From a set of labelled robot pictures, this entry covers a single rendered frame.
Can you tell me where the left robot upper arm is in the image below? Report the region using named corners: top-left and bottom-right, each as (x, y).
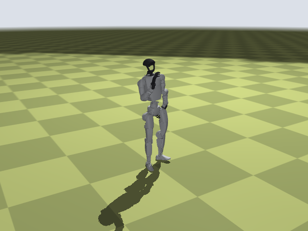
top-left (160, 74), bottom-right (168, 95)

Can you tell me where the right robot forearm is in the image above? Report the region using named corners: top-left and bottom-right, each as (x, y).
top-left (141, 85), bottom-right (156, 100)

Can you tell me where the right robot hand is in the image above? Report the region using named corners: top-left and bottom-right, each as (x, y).
top-left (151, 72), bottom-right (160, 89)

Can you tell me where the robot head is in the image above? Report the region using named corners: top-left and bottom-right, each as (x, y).
top-left (143, 59), bottom-right (155, 76)

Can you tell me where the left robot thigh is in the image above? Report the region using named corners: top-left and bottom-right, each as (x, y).
top-left (156, 107), bottom-right (168, 139)

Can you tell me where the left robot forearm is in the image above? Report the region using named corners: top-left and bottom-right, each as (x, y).
top-left (162, 94), bottom-right (168, 108)

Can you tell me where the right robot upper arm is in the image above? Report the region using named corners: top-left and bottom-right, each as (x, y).
top-left (137, 78), bottom-right (148, 101)

